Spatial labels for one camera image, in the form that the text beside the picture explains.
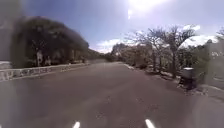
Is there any dark bin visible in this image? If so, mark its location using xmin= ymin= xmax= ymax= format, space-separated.
xmin=179 ymin=67 xmax=198 ymax=91

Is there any low stone wall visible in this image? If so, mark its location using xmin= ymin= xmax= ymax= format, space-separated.
xmin=0 ymin=62 xmax=90 ymax=82

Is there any robot's own part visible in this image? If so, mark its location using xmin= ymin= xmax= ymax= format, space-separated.
xmin=72 ymin=121 xmax=81 ymax=128
xmin=144 ymin=118 xmax=156 ymax=128

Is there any row of dark trees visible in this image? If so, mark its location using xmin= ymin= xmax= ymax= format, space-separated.
xmin=9 ymin=15 xmax=90 ymax=69

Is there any dark hill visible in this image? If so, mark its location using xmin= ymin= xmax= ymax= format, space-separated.
xmin=87 ymin=48 xmax=113 ymax=63

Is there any row of bare trees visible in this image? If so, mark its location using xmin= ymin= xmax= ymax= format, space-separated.
xmin=111 ymin=24 xmax=201 ymax=79

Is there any grey asphalt road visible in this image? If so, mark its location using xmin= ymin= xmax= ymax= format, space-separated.
xmin=0 ymin=61 xmax=224 ymax=128

